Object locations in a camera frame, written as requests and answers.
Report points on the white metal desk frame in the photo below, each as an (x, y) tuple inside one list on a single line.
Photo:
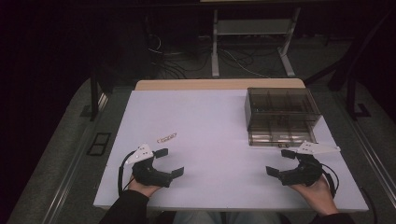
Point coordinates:
[(255, 27)]

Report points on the person's right hand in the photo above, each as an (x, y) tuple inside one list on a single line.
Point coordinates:
[(319, 196)]

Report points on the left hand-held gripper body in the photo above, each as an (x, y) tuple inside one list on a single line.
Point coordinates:
[(146, 172)]

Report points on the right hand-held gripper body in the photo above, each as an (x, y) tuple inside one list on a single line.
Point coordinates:
[(306, 171)]

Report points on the black metal stand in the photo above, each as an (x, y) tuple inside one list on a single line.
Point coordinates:
[(93, 96), (353, 96)]

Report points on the aluminium floor rail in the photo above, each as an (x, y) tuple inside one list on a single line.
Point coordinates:
[(370, 155), (71, 174)]

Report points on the smoked clear plastic drawer box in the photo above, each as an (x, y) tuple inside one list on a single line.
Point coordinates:
[(281, 116)]

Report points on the person's left hand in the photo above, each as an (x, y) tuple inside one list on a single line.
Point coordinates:
[(141, 187)]

